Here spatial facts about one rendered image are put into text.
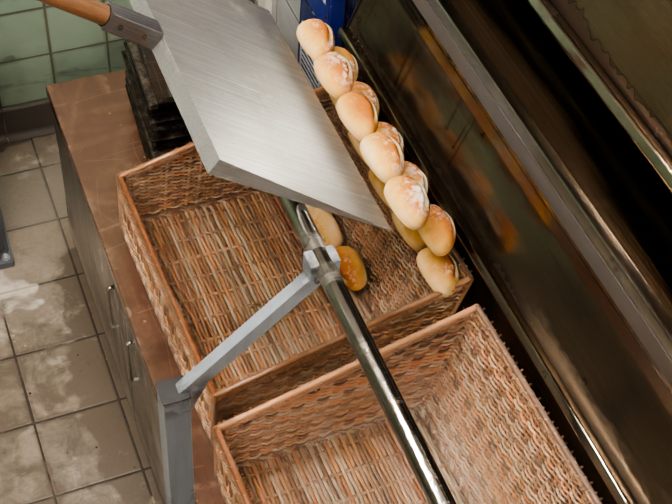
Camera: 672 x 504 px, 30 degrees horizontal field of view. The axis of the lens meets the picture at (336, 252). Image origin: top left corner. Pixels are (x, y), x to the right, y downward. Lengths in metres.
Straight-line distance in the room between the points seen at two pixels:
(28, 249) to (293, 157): 1.54
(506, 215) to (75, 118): 1.12
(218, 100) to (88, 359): 1.33
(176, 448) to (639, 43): 0.91
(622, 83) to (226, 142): 0.55
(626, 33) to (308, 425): 0.93
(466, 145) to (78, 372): 1.30
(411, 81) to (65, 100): 0.90
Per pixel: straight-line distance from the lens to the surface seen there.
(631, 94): 1.57
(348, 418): 2.21
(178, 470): 2.00
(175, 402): 1.84
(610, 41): 1.61
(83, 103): 2.82
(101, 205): 2.60
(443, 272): 2.13
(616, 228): 1.50
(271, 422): 2.11
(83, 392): 3.02
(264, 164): 1.79
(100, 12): 1.79
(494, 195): 2.04
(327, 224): 2.44
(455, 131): 2.13
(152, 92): 2.48
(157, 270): 2.27
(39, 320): 3.16
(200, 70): 1.90
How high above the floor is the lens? 2.48
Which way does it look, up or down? 49 degrees down
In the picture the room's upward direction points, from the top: 5 degrees clockwise
